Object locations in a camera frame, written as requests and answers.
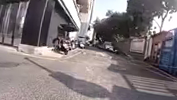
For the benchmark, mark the parked cars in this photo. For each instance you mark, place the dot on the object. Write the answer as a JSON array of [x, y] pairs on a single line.
[[107, 46]]

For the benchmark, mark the row of parked motorcycles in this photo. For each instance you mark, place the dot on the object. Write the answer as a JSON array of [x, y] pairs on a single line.
[[64, 45]]

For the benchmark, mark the raised concrete kerb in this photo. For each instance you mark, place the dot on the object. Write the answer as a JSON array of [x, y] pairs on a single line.
[[47, 52]]

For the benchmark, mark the large dark tree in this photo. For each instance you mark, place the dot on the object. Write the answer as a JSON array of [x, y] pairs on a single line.
[[131, 22]]

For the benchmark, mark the white multistorey building with dark shopfront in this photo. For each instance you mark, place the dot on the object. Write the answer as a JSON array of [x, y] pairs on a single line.
[[31, 10]]

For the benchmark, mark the round manhole cover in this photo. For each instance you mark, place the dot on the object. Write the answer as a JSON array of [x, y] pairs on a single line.
[[6, 64]]

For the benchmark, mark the low wall with gate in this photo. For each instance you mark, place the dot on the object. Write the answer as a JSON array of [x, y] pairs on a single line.
[[141, 46]]

